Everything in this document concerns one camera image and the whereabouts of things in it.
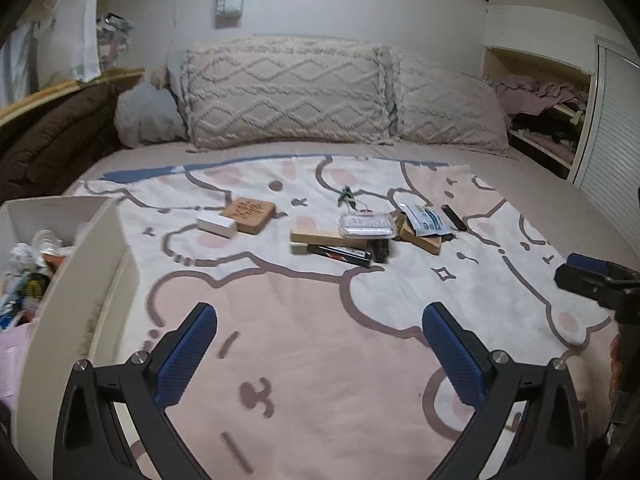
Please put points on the white storage box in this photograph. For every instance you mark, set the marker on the white storage box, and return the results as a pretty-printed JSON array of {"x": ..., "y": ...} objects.
[{"x": 100, "y": 270}]

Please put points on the dark clothes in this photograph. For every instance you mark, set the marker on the dark clothes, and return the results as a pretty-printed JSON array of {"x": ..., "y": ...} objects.
[{"x": 545, "y": 125}]

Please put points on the small black cylinder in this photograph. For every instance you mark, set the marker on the small black cylinder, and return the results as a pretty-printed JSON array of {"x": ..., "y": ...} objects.
[{"x": 380, "y": 250}]

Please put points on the small white box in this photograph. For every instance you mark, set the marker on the small white box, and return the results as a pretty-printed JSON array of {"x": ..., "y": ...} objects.
[{"x": 216, "y": 225}]

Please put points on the long wooden block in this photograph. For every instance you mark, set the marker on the long wooden block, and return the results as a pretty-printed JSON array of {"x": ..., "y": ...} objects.
[{"x": 317, "y": 236}]

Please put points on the green plant toy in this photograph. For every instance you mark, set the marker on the green plant toy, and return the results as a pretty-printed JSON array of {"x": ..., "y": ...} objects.
[{"x": 346, "y": 197}]

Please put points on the beige textured pillow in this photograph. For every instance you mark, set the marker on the beige textured pillow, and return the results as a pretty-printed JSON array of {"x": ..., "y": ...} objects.
[
  {"x": 445, "y": 105},
  {"x": 285, "y": 95}
]

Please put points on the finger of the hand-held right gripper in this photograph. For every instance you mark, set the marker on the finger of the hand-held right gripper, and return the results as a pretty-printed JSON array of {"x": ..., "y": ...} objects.
[{"x": 585, "y": 282}]

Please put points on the black red flat box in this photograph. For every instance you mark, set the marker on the black red flat box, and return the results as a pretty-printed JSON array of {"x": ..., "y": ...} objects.
[{"x": 340, "y": 255}]

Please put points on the brown folded blanket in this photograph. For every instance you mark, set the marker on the brown folded blanket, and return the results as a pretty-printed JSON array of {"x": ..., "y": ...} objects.
[{"x": 55, "y": 135}]

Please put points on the pile of shiny packets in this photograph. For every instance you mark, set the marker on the pile of shiny packets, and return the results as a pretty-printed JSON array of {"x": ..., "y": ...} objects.
[{"x": 115, "y": 42}]

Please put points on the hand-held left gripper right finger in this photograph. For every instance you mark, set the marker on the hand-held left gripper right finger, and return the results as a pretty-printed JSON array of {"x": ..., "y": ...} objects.
[{"x": 455, "y": 355}]

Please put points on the wooden coaster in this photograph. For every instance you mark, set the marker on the wooden coaster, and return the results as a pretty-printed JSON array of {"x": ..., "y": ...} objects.
[{"x": 252, "y": 212}]

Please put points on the clear plastic packet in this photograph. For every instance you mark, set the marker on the clear plastic packet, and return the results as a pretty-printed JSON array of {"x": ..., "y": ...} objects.
[{"x": 426, "y": 221}]

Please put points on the grey curtain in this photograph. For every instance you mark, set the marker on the grey curtain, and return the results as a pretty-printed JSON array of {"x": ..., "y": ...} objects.
[{"x": 17, "y": 65}]

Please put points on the dark brown lighter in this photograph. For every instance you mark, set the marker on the dark brown lighter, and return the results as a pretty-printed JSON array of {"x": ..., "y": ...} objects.
[{"x": 455, "y": 218}]

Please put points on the fluffy beige cushion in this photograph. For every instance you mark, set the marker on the fluffy beige cushion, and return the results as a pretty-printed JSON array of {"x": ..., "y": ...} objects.
[{"x": 161, "y": 77}]

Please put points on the grey pillow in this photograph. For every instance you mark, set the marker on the grey pillow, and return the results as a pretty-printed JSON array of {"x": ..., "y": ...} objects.
[{"x": 147, "y": 115}]

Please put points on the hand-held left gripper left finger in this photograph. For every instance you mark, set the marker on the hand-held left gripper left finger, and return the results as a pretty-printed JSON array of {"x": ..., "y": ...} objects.
[{"x": 185, "y": 355}]

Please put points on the clear plastic cup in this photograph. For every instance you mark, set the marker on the clear plastic cup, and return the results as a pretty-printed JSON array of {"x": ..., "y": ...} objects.
[{"x": 49, "y": 241}]

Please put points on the pink clothes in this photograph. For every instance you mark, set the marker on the pink clothes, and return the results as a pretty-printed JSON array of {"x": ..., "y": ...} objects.
[{"x": 540, "y": 90}]

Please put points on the pink paper bag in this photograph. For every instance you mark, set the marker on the pink paper bag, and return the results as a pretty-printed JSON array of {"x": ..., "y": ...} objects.
[{"x": 12, "y": 360}]

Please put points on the wooden shelf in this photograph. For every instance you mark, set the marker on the wooden shelf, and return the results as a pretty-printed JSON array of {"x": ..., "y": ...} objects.
[{"x": 60, "y": 91}]

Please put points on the printed blanket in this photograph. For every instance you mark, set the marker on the printed blanket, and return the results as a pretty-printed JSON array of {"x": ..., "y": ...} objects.
[{"x": 310, "y": 360}]

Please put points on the white shutter door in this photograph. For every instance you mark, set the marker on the white shutter door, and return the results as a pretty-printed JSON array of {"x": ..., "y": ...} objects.
[{"x": 610, "y": 135}]

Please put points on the clear plastic case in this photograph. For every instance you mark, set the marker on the clear plastic case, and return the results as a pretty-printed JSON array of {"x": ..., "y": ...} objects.
[{"x": 367, "y": 225}]

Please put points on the crumpled white ball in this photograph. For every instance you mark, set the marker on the crumpled white ball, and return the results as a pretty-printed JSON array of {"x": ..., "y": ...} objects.
[{"x": 21, "y": 257}]

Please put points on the white paper bag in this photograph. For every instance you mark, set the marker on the white paper bag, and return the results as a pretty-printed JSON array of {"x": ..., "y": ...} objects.
[{"x": 75, "y": 35}]

